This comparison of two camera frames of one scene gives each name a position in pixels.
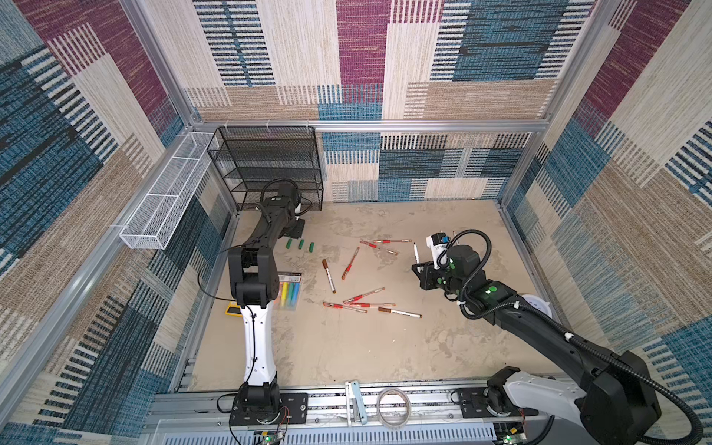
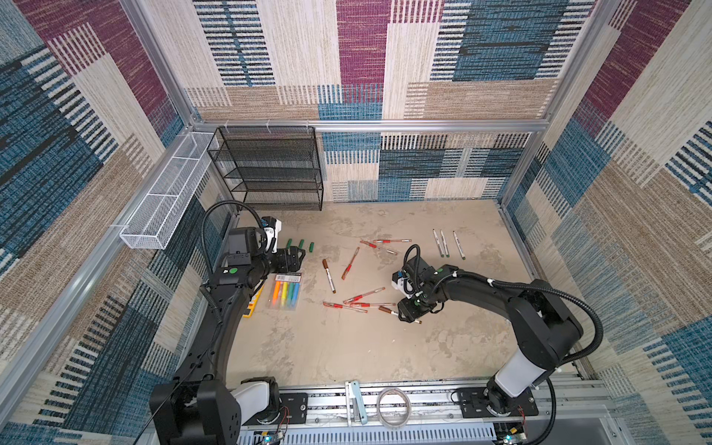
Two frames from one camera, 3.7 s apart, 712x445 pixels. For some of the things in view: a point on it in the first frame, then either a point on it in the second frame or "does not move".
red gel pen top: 385,241 does not move
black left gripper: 298,234 to 294,261
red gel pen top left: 387,250 does not move
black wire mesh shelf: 249,157 does not move
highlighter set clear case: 288,293 does not move
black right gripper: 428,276 to 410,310
